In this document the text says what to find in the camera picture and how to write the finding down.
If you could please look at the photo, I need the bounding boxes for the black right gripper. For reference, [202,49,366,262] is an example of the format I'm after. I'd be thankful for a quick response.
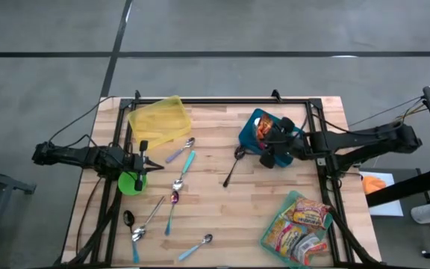
[258,116,305,170]

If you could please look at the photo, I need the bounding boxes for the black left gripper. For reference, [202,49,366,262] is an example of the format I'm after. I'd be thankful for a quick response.
[128,140,165,191]

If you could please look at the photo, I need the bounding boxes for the orange and brown snack packet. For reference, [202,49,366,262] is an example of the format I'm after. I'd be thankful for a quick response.
[255,111,275,142]

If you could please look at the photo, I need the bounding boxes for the spoon with purple handle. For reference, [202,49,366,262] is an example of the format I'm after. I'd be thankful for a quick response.
[165,137,196,164]

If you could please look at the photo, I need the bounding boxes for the spoon with teal handle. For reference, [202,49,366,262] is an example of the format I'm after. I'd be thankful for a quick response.
[172,150,197,192]

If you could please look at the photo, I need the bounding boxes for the iridescent spoon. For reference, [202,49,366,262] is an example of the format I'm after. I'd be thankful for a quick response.
[163,190,180,237]

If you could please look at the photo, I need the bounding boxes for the dark metal spoon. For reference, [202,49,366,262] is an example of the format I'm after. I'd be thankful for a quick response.
[222,145,246,188]

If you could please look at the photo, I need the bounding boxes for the yellow snack packet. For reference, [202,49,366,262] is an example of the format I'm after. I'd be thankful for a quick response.
[281,203,299,225]

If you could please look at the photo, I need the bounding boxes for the red ramen noodle packet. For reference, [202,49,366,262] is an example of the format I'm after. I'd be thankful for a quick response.
[293,197,331,229]

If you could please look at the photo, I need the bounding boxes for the pink and blue ramen packet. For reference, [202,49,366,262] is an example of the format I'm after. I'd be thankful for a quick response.
[265,220,308,259]

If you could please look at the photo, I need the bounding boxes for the green plastic bowl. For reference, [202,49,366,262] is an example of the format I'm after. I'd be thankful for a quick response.
[117,170,149,197]

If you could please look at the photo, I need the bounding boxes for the blue plastic bin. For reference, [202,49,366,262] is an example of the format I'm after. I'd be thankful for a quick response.
[238,108,308,168]

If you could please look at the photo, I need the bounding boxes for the yellow translucent plastic bin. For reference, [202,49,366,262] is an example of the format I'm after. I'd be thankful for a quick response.
[127,95,193,150]

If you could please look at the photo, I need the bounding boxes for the plain silver spoon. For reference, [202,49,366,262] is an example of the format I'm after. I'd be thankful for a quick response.
[131,195,166,243]

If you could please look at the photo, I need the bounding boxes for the orange object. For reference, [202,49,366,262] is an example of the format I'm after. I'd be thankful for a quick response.
[361,175,387,195]

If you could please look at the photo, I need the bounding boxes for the green translucent plastic bin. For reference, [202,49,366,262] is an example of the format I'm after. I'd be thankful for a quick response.
[259,190,334,268]

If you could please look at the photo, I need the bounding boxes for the white paper sheet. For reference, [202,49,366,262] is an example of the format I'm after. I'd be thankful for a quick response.
[359,170,405,217]

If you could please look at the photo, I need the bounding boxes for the black-bowl spoon teal handle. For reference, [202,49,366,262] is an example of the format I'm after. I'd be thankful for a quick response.
[122,209,141,265]

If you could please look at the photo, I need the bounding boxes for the brown cable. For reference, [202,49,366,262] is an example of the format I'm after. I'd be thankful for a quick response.
[75,177,103,257]

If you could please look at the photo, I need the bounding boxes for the black metal table frame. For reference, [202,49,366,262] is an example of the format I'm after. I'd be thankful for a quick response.
[52,89,384,268]

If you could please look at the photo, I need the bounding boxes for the black left arm base cable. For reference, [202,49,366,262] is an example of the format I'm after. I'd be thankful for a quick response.
[46,95,122,146]

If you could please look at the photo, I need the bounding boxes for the black arm base cable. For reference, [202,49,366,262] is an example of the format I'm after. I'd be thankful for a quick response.
[349,96,425,130]
[46,95,122,146]

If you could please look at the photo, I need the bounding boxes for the spoon with light blue handle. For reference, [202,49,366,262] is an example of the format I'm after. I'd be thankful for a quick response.
[178,233,214,262]

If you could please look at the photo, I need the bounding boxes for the black right arm base cable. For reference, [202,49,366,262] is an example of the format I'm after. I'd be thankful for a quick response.
[349,96,425,130]

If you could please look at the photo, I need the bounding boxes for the yellow cable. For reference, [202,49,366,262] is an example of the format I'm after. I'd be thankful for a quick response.
[396,105,428,121]

